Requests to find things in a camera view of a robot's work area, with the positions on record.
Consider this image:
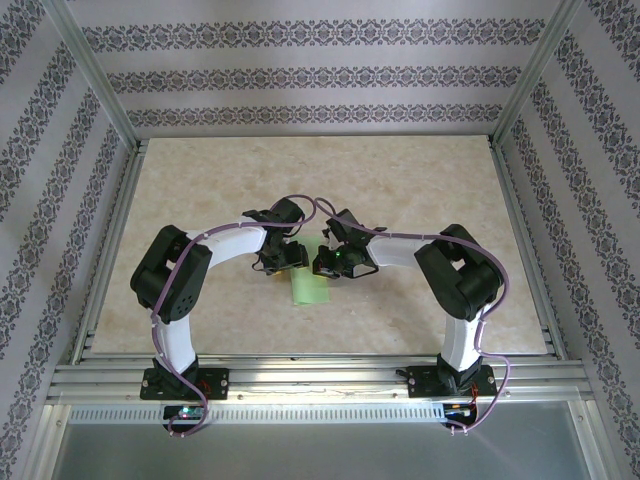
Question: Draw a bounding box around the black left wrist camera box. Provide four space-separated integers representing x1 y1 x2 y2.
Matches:
268 196 307 227

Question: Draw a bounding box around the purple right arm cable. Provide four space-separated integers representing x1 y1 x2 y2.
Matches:
314 197 514 435

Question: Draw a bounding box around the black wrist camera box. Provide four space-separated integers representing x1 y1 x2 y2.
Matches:
323 208 362 244
268 196 307 227

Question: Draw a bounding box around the slotted grey cable duct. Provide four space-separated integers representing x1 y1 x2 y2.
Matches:
67 402 447 424

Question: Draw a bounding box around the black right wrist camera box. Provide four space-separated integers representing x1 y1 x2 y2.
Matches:
323 208 362 244

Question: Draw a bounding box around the green square paper sheet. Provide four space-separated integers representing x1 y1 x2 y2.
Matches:
289 233 333 307

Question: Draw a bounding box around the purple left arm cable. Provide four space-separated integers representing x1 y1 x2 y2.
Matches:
150 193 317 440

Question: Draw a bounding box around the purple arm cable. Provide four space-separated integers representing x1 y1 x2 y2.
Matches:
150 193 317 440
314 197 514 435

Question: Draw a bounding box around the aluminium frame post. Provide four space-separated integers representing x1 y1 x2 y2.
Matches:
489 0 589 151
42 0 142 151

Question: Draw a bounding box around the wide aluminium rail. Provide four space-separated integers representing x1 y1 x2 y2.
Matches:
47 352 596 405

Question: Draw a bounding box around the aluminium side rail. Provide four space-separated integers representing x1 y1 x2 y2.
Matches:
69 139 151 364
487 137 569 361

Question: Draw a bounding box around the small board with green light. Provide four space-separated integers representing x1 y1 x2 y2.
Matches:
163 404 205 422

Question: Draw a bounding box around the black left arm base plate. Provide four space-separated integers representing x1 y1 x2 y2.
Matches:
139 367 230 401

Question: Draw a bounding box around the grey metal sheet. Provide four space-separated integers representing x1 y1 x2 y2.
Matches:
47 419 596 480

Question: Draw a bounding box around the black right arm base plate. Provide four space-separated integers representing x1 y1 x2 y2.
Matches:
407 364 497 400

